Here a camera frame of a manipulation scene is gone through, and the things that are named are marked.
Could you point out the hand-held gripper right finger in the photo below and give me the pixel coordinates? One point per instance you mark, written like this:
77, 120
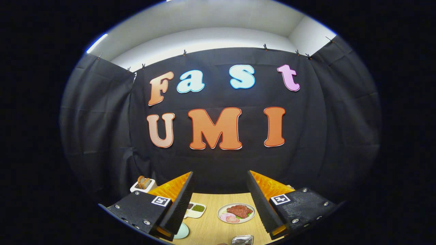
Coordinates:
260, 204

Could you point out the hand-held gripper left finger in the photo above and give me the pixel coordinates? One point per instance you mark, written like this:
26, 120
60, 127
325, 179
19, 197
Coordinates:
180, 204

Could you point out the white divided dish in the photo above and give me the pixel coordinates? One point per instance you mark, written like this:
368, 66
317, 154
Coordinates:
196, 214

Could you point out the pile of green beans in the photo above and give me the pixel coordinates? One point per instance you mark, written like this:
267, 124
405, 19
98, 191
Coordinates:
198, 208

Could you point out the brown steak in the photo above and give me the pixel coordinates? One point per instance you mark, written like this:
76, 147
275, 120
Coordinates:
239, 211

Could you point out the teal round plate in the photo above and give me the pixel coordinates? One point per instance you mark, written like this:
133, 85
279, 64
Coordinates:
182, 231

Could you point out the pink ham slice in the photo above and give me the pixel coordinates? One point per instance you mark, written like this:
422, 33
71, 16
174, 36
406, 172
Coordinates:
224, 216
233, 219

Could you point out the brown bread slice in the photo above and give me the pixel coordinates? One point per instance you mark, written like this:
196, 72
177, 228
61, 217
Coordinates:
140, 181
147, 183

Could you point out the white oval plate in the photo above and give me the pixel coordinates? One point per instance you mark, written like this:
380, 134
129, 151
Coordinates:
221, 210

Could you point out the white toaster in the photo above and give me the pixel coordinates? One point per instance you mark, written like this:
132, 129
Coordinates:
134, 188

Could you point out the row of black cloth clips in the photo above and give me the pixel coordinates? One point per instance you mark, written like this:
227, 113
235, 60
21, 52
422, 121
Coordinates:
184, 52

